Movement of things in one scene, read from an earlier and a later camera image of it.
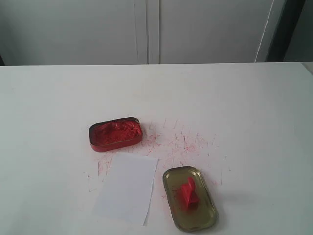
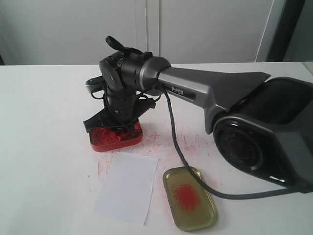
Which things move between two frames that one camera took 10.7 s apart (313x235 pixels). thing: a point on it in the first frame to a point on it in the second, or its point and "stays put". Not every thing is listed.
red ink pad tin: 115,134 stays put
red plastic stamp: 189,194 to 115,137
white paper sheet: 125,195 stays put
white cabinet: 87,32 stays put
